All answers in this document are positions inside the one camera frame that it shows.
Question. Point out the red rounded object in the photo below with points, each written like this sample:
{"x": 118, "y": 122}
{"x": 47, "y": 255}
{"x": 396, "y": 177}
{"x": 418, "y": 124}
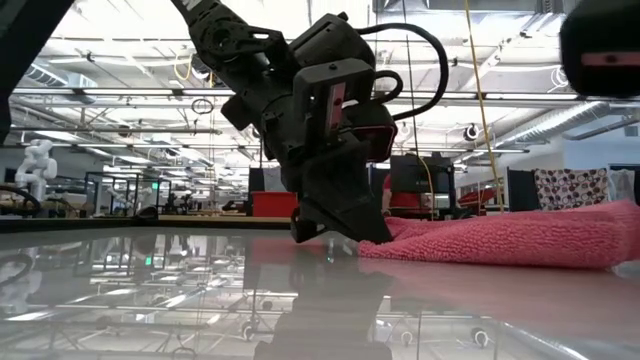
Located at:
{"x": 477, "y": 196}

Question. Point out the white cloth with dark circles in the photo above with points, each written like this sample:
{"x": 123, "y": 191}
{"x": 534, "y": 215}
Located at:
{"x": 570, "y": 190}

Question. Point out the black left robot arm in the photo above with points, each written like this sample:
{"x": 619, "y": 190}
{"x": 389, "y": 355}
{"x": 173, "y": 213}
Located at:
{"x": 225, "y": 40}

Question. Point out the grey hanging cloth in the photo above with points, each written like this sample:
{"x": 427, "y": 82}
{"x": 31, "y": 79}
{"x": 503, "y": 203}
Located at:
{"x": 272, "y": 179}

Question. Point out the plain white hanging cloth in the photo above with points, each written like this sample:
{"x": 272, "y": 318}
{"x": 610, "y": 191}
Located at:
{"x": 622, "y": 185}

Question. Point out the person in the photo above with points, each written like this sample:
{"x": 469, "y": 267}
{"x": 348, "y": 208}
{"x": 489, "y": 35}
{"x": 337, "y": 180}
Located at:
{"x": 400, "y": 200}

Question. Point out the pink terry towel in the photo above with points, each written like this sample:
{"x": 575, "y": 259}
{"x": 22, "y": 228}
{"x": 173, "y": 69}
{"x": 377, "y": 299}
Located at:
{"x": 500, "y": 240}

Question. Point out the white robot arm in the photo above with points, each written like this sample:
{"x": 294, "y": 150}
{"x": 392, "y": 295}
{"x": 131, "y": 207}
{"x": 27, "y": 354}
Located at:
{"x": 37, "y": 165}

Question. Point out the black frame workstation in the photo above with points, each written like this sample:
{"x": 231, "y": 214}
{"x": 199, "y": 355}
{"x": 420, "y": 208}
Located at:
{"x": 125, "y": 175}

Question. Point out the red box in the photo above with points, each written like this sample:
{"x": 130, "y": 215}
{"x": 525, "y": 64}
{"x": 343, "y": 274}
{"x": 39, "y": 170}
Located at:
{"x": 272, "y": 204}

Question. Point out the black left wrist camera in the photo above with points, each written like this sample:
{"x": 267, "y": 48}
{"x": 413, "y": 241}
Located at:
{"x": 375, "y": 132}

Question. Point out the dark partition panel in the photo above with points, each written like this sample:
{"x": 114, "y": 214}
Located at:
{"x": 520, "y": 192}

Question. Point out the black monitor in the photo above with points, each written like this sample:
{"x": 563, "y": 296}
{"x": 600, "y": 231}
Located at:
{"x": 420, "y": 172}

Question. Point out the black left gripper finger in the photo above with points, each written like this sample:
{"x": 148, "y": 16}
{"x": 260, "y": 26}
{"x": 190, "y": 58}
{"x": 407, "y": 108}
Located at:
{"x": 302, "y": 230}
{"x": 350, "y": 205}

